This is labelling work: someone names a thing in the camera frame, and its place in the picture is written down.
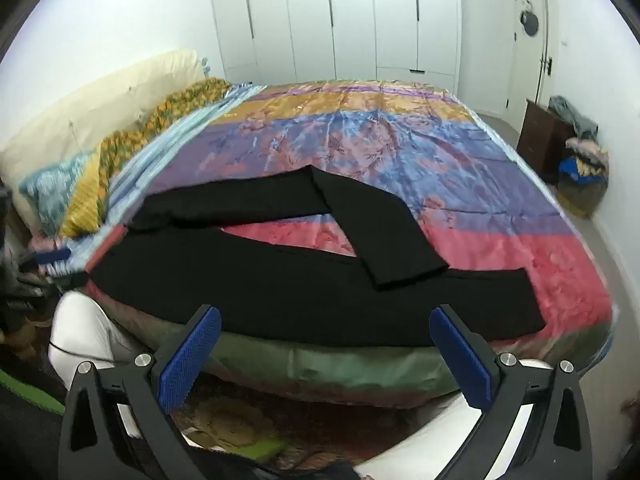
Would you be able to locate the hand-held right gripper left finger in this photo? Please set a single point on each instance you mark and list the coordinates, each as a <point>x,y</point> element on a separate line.
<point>192,355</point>

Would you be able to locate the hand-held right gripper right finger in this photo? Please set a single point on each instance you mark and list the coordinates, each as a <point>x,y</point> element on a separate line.
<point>462,360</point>

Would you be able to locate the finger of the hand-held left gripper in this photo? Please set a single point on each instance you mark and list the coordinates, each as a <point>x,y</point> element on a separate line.
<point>52,256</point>

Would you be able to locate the black pants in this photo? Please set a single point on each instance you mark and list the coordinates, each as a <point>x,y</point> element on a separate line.
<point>300,285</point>

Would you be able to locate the teal patterned pillow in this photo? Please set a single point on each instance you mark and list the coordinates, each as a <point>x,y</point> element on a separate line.
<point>50,185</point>

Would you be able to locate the patterned floor rug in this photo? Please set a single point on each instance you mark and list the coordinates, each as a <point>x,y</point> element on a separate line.
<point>280,420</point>

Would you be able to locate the cream padded headboard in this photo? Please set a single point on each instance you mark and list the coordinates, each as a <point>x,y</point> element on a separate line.
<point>100,100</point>

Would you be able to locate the light blue striped sheet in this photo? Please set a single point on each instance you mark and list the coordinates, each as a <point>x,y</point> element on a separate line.
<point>175,132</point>

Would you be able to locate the colourful striped satin bedspread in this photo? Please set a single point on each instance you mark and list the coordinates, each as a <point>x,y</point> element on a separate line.
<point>400,160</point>

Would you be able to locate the dark brown nightstand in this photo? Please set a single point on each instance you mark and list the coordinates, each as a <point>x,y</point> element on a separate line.
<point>542,140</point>

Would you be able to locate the pile of mixed clothes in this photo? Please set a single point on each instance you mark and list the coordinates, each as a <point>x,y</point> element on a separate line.
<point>587,157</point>

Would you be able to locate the grey green cloth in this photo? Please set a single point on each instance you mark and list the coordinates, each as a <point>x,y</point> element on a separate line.
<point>575,117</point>

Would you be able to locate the white room door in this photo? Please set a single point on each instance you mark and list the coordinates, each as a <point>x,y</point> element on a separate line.
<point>525,75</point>

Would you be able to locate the dark round door hanging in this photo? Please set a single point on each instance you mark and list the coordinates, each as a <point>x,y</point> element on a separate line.
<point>529,21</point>

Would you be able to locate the white wardrobe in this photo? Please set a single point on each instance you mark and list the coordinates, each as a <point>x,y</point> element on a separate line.
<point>350,20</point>

